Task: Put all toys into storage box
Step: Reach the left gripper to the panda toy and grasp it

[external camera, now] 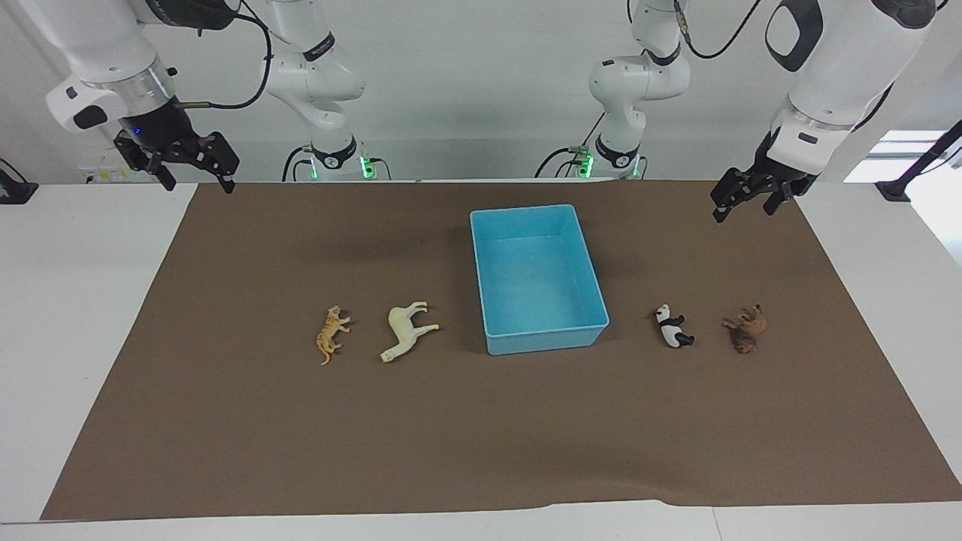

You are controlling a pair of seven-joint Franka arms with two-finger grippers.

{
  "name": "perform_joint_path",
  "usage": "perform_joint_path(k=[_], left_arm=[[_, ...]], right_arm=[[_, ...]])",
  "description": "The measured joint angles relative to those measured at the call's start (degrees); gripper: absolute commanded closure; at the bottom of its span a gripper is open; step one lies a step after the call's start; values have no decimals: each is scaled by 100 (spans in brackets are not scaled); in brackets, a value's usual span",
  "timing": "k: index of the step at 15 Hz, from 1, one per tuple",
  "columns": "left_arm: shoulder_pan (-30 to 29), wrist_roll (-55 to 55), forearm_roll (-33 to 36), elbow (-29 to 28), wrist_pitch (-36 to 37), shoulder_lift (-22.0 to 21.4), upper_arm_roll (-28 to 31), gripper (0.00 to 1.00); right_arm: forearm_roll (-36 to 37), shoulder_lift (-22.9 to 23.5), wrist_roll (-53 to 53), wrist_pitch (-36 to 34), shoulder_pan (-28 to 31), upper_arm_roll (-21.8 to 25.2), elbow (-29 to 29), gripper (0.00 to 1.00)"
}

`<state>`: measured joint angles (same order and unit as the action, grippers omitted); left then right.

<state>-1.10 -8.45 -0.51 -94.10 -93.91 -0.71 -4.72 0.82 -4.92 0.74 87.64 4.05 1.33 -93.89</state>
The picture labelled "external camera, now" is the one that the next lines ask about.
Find brown lion toy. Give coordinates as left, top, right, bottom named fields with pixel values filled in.
left=721, top=304, right=769, bottom=355

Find black white panda toy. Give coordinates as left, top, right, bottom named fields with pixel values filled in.
left=654, top=304, right=696, bottom=349

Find orange tiger toy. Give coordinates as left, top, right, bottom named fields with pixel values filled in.
left=316, top=305, right=352, bottom=366

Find cream horse toy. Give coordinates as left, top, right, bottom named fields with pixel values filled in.
left=380, top=301, right=440, bottom=364

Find white box yellow labels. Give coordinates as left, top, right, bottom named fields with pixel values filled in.
left=81, top=164, right=144, bottom=185

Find light blue storage box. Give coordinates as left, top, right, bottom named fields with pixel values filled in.
left=470, top=204, right=610, bottom=356

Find brown table mat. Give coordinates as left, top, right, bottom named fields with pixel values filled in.
left=40, top=180, right=962, bottom=521

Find black right base cable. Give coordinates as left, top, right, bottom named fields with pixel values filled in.
left=282, top=144, right=392, bottom=182

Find black base cable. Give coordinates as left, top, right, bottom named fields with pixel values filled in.
left=534, top=113, right=647, bottom=180
left=282, top=144, right=392, bottom=182

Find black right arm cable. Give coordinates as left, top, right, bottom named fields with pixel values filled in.
left=177, top=0, right=273, bottom=111

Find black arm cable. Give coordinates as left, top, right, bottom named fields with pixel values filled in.
left=177, top=0, right=273, bottom=111
left=673, top=0, right=764, bottom=60

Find black camera stand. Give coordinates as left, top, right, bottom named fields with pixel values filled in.
left=876, top=119, right=962, bottom=203

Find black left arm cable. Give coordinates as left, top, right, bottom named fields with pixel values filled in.
left=673, top=0, right=764, bottom=60

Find black left base cable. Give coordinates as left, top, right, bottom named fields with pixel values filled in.
left=534, top=113, right=647, bottom=180

